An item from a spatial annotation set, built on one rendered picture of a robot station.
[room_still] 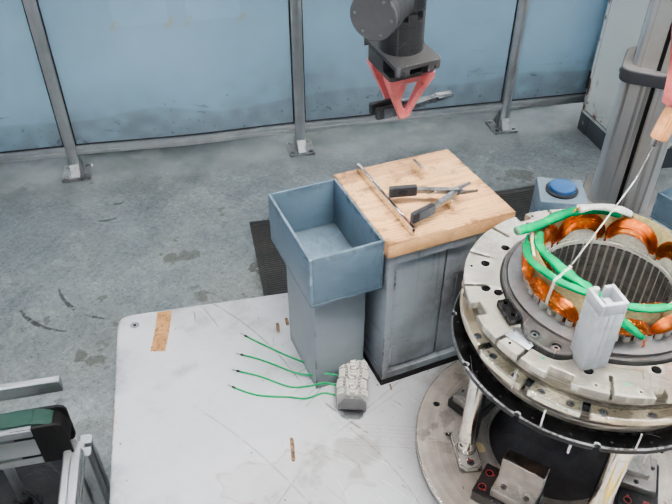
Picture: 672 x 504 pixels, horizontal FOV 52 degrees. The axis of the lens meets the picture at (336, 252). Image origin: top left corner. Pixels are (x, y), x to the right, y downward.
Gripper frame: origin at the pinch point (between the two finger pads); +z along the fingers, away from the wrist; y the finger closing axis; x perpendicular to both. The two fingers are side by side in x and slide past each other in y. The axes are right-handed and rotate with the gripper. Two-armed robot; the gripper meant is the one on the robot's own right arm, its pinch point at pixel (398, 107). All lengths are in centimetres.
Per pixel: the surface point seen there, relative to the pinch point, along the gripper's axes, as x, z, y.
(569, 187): 24.5, 14.5, 10.6
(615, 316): 1.0, -1.5, 43.9
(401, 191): -2.7, 8.8, 7.2
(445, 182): 6.0, 11.9, 4.6
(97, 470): -56, 54, 4
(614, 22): 176, 82, -140
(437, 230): -0.9, 10.8, 14.5
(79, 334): -65, 122, -94
